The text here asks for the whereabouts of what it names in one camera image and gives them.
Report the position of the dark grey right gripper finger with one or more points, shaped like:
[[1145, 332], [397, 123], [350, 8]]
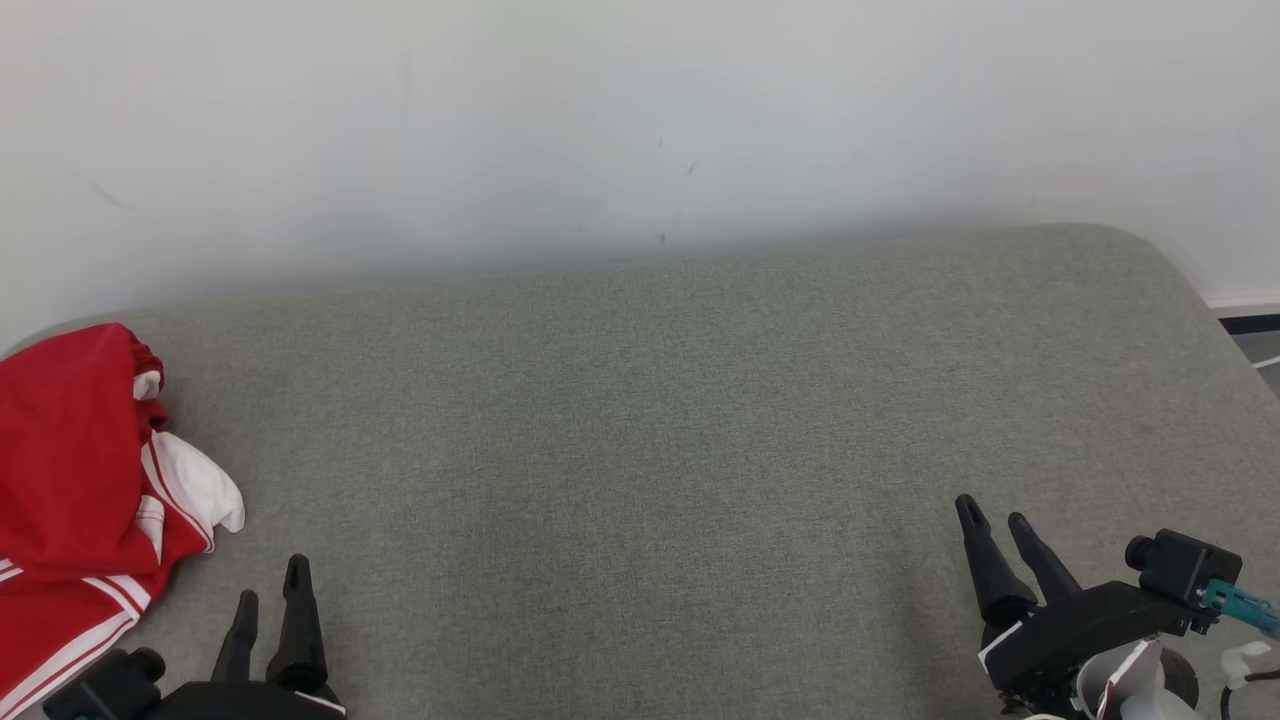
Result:
[[1045, 570], [995, 580]]

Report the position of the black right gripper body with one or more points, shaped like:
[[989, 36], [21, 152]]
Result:
[[1080, 630]]

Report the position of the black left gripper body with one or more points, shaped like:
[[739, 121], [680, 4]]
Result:
[[240, 705]]

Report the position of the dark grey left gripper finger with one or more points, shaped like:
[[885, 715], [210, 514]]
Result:
[[298, 640], [238, 650]]

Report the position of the red Bulls basketball jersey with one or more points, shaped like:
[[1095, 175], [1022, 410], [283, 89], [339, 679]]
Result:
[[200, 490]]

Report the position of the red shorts with white stripe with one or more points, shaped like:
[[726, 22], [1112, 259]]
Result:
[[60, 450]]

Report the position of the grey fabric sofa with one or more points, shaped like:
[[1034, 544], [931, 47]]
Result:
[[650, 450]]

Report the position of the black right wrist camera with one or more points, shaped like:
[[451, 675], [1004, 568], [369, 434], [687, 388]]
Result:
[[1180, 570]]

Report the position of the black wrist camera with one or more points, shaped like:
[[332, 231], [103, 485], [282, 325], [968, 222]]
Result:
[[105, 685], [1180, 570]]

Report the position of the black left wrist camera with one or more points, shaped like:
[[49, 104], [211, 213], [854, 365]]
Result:
[[105, 685]]

